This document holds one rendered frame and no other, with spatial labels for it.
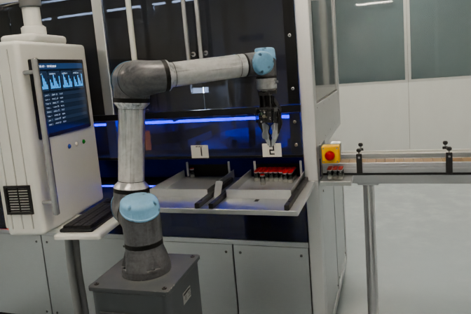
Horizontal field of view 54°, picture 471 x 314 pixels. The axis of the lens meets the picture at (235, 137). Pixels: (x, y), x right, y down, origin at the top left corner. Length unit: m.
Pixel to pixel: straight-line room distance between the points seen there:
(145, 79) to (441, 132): 5.56
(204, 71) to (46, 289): 1.81
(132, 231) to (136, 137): 0.30
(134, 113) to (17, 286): 1.74
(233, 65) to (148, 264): 0.66
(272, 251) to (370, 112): 4.61
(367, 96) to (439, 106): 0.92
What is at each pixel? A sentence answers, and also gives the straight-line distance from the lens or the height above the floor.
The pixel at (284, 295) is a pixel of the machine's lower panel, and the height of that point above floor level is 0.34.
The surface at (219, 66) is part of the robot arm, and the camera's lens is 1.44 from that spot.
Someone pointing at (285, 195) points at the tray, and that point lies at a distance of 1.76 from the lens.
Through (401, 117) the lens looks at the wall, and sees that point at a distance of 6.56.
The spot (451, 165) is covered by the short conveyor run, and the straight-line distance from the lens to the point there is 2.07.
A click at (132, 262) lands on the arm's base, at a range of 1.44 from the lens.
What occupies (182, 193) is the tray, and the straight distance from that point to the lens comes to 1.90.
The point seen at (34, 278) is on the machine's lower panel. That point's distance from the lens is 2.90.
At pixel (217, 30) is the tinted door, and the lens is 2.05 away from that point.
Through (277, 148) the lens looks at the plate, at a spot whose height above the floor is 1.03.
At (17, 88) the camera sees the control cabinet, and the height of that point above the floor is 1.37.
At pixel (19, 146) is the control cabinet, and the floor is 1.16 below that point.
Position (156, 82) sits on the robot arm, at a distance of 1.37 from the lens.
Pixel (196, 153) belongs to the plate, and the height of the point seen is 1.01.
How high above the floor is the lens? 1.38
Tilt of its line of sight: 8 degrees down
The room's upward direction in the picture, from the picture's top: 5 degrees counter-clockwise
